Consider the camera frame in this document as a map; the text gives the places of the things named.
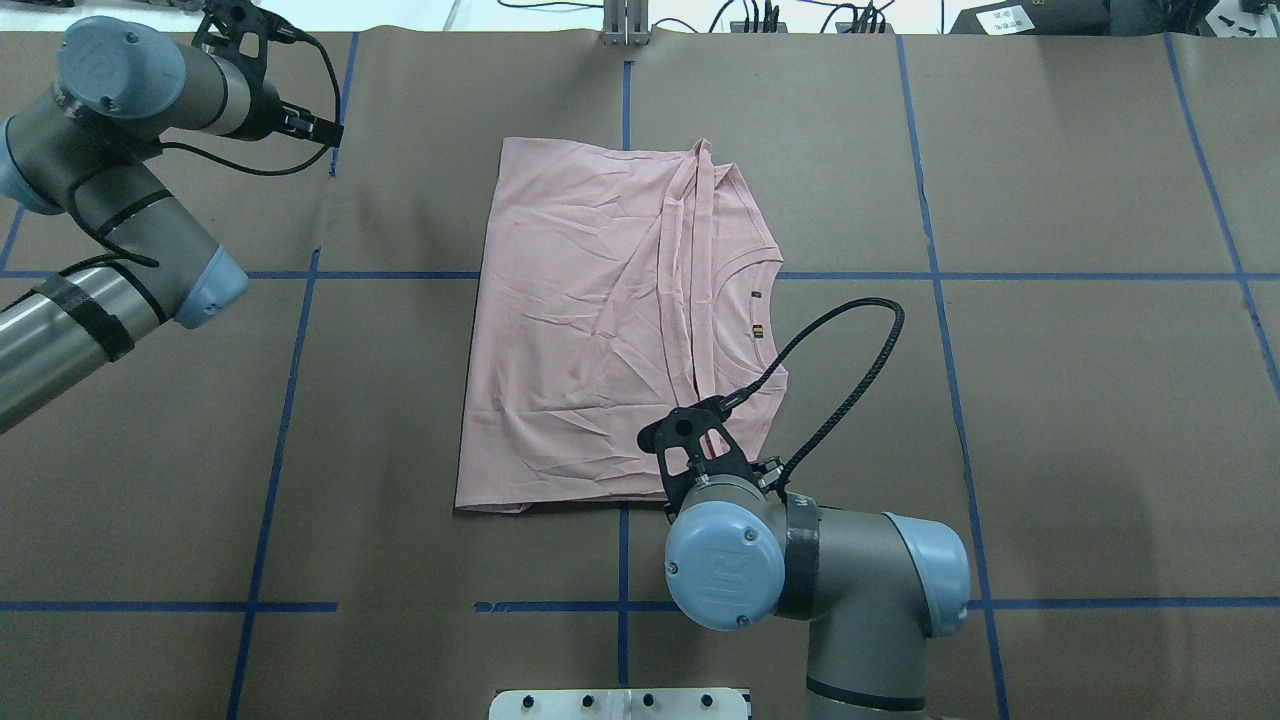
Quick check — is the aluminium frame post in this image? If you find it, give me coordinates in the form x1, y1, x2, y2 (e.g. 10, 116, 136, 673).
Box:
600, 0, 652, 47

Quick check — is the black box with label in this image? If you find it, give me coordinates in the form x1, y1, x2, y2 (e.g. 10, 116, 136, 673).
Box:
945, 1, 1110, 36

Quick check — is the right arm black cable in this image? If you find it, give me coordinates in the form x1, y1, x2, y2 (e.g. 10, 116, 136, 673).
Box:
722, 297, 908, 486

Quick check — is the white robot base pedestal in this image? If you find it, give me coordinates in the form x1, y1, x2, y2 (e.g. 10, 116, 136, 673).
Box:
488, 687, 753, 719

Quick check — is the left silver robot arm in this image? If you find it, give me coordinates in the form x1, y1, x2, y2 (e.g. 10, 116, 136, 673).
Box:
1, 1, 344, 430

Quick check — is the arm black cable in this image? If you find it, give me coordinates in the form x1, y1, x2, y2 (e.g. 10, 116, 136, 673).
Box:
60, 36, 343, 291
722, 297, 908, 486

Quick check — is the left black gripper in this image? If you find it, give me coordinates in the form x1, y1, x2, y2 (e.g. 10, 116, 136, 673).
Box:
192, 1, 346, 149

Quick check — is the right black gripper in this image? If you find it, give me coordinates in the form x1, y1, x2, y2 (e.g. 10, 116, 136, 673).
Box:
637, 396, 787, 521

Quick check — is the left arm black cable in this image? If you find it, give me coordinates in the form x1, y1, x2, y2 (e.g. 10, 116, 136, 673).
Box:
60, 36, 343, 291

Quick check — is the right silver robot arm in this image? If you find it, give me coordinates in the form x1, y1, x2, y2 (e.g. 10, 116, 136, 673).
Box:
637, 396, 972, 719

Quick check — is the pink Snoopy t-shirt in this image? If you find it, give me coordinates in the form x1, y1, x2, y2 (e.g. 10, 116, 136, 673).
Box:
454, 137, 787, 512

